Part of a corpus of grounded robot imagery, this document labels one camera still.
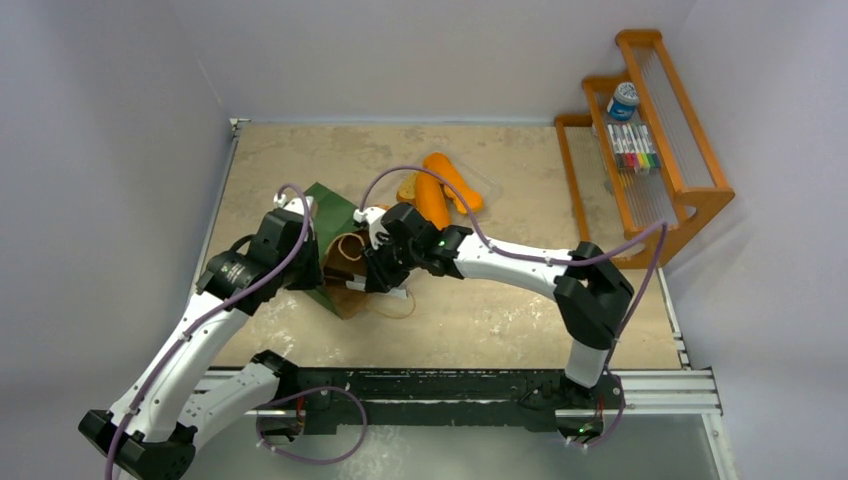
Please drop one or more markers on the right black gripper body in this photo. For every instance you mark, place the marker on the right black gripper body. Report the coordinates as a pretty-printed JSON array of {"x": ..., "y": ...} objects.
[{"x": 379, "y": 273}]

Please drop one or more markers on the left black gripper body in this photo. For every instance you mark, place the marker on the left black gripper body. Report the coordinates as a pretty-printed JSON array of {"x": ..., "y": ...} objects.
[{"x": 305, "y": 274}]

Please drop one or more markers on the green paper bag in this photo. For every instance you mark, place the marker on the green paper bag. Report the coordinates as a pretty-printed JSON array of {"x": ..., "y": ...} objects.
[{"x": 340, "y": 247}]

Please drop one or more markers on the metal tongs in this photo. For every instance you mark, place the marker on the metal tongs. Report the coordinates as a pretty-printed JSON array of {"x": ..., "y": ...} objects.
[{"x": 400, "y": 293}]

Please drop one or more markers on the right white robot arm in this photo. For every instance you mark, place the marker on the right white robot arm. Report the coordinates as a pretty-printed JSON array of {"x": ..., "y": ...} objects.
[{"x": 590, "y": 292}]

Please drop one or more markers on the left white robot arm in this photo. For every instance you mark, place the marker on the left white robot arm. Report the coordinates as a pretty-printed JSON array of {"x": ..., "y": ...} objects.
[{"x": 155, "y": 428}]

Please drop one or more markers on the clear plastic tray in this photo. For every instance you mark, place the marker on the clear plastic tray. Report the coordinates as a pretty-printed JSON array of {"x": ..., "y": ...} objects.
[{"x": 477, "y": 179}]

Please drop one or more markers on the coloured marker set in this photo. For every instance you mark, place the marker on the coloured marker set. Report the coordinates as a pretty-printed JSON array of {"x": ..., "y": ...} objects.
[{"x": 633, "y": 147}]

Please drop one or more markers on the orange wooden shelf rack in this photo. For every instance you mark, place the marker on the orange wooden shelf rack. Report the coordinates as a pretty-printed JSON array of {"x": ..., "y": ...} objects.
[{"x": 687, "y": 192}]

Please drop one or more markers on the blue white jar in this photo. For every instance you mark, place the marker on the blue white jar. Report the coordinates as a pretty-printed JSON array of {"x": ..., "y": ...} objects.
[{"x": 624, "y": 102}]

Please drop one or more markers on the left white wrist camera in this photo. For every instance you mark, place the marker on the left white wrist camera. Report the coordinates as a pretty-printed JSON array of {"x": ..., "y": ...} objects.
[{"x": 302, "y": 205}]

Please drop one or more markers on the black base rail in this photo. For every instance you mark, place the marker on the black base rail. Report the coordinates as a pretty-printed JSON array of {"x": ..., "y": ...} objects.
[{"x": 537, "y": 400}]

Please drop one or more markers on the aluminium frame rail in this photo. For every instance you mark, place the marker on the aluminium frame rail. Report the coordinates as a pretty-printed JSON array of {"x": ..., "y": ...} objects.
[{"x": 645, "y": 392}]

